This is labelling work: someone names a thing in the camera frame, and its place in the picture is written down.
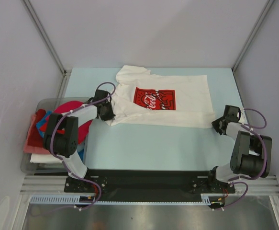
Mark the white folded t-shirt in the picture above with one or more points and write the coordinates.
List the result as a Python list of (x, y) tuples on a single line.
[(45, 159)]

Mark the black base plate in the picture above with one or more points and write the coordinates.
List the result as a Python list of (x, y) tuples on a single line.
[(147, 185)]

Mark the white slotted cable duct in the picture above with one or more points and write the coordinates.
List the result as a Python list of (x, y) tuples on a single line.
[(85, 200)]

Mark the blue t-shirt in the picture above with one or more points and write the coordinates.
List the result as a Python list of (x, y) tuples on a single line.
[(80, 148)]

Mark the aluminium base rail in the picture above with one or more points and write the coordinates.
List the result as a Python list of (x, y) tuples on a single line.
[(45, 206)]

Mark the pink folded t-shirt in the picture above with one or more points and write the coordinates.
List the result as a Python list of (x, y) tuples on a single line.
[(34, 150)]

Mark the clear plastic bin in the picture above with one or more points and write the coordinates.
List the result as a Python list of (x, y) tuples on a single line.
[(27, 166)]

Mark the white t-shirt with red print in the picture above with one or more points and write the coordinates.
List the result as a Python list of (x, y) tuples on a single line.
[(144, 98)]

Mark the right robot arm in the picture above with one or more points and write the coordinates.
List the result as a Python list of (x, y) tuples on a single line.
[(251, 155)]

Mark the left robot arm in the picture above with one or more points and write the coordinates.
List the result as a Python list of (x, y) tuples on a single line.
[(68, 125)]

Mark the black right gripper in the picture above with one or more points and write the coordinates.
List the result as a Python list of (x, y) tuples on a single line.
[(219, 123)]

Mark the right aluminium frame post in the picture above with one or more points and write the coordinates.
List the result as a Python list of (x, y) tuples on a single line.
[(253, 33)]

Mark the left aluminium frame post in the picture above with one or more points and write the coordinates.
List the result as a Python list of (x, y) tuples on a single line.
[(65, 73)]

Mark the dark red folded t-shirt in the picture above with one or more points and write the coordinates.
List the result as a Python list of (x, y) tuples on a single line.
[(34, 139)]

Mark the magenta t-shirt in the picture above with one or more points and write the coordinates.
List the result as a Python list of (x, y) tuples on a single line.
[(83, 128)]

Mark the aluminium frame post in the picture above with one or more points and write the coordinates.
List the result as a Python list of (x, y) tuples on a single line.
[(253, 33), (65, 73)]

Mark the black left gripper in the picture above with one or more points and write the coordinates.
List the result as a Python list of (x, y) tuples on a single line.
[(110, 116)]

